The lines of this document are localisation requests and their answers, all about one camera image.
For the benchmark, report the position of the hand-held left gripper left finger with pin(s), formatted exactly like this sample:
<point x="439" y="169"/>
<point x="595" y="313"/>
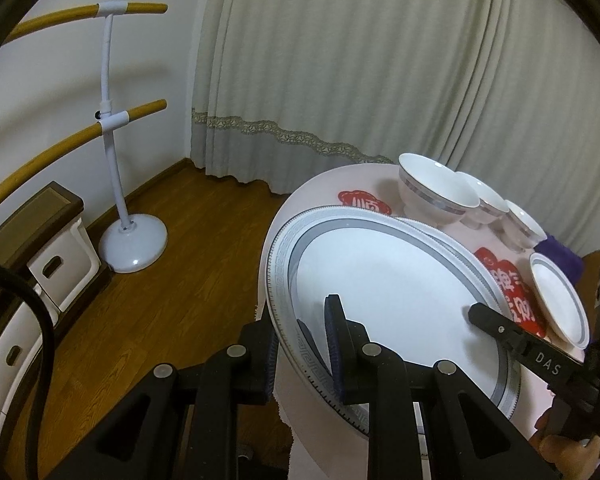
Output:
<point x="268" y="360"/>

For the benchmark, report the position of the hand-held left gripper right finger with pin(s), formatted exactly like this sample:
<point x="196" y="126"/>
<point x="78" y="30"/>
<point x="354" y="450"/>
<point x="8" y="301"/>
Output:
<point x="333" y="350"/>

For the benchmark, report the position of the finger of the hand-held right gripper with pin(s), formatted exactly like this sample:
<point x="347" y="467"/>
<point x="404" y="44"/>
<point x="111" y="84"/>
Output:
<point x="510" y="337"/>

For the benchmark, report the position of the large white plate grey rim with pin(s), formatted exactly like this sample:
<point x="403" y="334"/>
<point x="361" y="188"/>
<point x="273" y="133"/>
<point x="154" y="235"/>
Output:
<point x="390" y="285"/>
<point x="469" y="254"/>

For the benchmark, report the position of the white bowl grey band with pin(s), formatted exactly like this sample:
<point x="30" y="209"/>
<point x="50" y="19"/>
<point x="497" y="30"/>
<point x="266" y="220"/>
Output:
<point x="522" y="230"/>
<point x="490" y="205"/>
<point x="430" y="185"/>

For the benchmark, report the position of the person's right hand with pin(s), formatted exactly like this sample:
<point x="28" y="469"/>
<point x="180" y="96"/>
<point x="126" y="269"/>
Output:
<point x="570" y="460"/>

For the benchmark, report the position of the brown wooden chair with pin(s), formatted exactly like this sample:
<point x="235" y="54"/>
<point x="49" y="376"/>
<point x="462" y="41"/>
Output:
<point x="592" y="280"/>

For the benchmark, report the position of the purple cloth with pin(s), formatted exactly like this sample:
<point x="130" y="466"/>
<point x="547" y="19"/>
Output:
<point x="560" y="260"/>

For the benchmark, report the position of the round white table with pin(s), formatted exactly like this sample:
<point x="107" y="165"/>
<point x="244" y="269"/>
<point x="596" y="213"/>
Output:
<point x="370" y="185"/>

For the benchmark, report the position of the cream curtain panel lace trim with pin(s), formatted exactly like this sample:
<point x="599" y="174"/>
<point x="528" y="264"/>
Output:
<point x="330" y="60"/>
<point x="555" y="110"/>

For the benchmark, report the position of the brown-top white drawer cabinet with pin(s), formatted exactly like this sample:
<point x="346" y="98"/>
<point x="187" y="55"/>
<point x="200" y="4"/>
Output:
<point x="10" y="240"/>

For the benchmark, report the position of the white clothes rack wooden bars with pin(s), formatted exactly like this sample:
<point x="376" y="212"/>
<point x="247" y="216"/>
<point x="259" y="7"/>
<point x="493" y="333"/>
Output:
<point x="111" y="110"/>

